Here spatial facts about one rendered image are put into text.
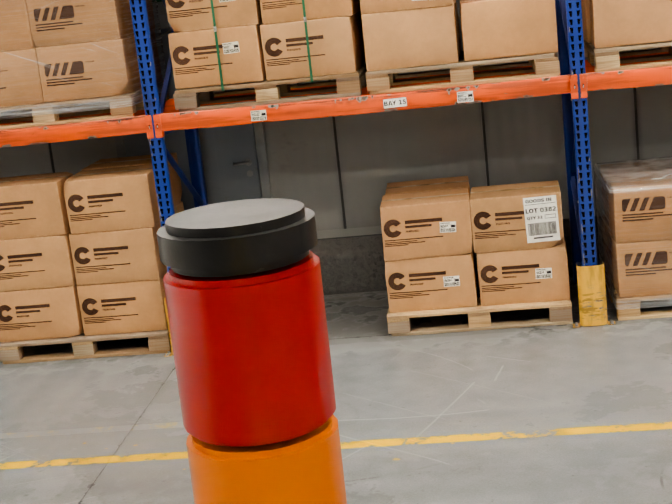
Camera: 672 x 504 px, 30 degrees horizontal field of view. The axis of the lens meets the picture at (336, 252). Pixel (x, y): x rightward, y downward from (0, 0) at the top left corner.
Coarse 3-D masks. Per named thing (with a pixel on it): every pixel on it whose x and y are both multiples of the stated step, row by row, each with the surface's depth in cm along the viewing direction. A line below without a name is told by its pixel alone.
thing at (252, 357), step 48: (192, 288) 38; (240, 288) 37; (288, 288) 38; (192, 336) 38; (240, 336) 38; (288, 336) 38; (192, 384) 39; (240, 384) 38; (288, 384) 38; (192, 432) 39; (240, 432) 38; (288, 432) 39
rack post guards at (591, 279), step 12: (576, 264) 800; (588, 276) 795; (600, 276) 794; (588, 288) 797; (600, 288) 796; (588, 300) 798; (600, 300) 798; (588, 312) 800; (600, 312) 799; (168, 324) 833; (576, 324) 805; (588, 324) 802; (600, 324) 801; (612, 324) 801
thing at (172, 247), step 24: (192, 216) 39; (216, 216) 39; (240, 216) 39; (264, 216) 38; (288, 216) 38; (312, 216) 39; (168, 240) 38; (192, 240) 37; (216, 240) 37; (240, 240) 37; (264, 240) 37; (288, 240) 38; (312, 240) 39; (168, 264) 38; (192, 264) 37; (216, 264) 37; (240, 264) 37; (264, 264) 38; (288, 264) 38
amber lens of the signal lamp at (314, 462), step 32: (192, 448) 40; (224, 448) 39; (256, 448) 39; (288, 448) 39; (320, 448) 39; (192, 480) 41; (224, 480) 39; (256, 480) 39; (288, 480) 39; (320, 480) 39
